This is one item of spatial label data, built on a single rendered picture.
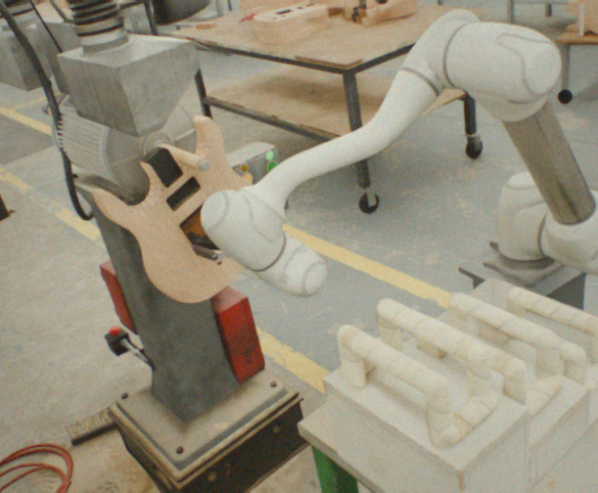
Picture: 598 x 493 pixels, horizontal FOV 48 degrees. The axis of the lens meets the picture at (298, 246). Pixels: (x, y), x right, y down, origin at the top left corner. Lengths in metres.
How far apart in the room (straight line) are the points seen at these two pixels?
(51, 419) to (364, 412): 2.17
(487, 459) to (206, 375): 1.42
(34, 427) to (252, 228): 1.97
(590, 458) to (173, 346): 1.33
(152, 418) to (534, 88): 1.62
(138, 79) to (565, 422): 0.95
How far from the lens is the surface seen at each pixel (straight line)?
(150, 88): 1.36
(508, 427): 0.97
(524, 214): 1.84
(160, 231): 1.58
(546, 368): 1.09
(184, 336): 2.13
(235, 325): 2.20
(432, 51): 1.43
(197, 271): 1.67
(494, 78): 1.32
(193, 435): 2.23
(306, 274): 1.30
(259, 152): 1.89
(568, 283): 1.95
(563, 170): 1.56
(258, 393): 2.30
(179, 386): 2.21
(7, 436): 3.07
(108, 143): 1.67
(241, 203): 1.23
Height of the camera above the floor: 1.80
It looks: 30 degrees down
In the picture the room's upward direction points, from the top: 12 degrees counter-clockwise
